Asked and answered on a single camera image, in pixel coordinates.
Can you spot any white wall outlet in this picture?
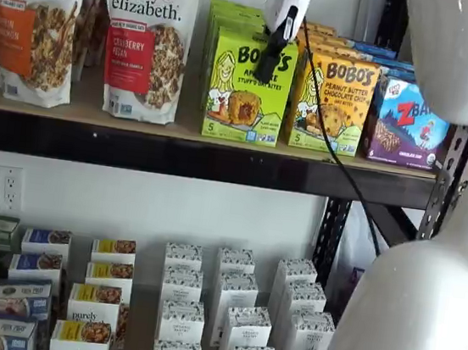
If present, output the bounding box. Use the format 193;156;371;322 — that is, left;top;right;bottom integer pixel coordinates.
0;164;27;212

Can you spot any white box blue label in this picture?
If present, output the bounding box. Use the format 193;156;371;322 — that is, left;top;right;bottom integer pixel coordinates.
7;247;65;288
19;225;74;261
0;314;39;350
0;276;55;325

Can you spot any green Bobo's apple pie box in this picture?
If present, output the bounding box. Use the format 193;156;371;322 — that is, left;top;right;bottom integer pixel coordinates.
208;0;268;23
198;9;268;117
198;25;301;149

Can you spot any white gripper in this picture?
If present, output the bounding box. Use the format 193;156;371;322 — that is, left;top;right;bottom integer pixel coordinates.
254;0;316;87

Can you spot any black metal shelf rack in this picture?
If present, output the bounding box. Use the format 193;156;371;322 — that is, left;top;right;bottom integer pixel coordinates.
0;0;468;350

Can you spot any white box yellow label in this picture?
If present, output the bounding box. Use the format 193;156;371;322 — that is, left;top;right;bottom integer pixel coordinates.
48;315;115;350
83;258;136;297
89;235;139;268
62;281;132;350

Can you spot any granola bag orange label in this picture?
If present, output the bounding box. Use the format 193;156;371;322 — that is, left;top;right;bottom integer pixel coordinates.
0;0;85;112

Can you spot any granola bag red label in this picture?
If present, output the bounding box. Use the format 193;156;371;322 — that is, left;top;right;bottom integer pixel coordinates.
86;0;202;128

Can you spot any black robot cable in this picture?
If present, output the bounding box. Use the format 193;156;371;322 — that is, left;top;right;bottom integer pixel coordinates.
271;16;409;258

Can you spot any yellow Bobo's peanut butter box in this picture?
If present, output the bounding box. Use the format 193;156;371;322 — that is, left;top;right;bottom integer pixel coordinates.
304;21;341;42
281;47;382;159
295;35;354;63

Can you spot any blue Zbar box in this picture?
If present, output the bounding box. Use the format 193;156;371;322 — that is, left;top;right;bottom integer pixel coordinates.
347;38;404;63
376;58;418;84
361;75;458;172

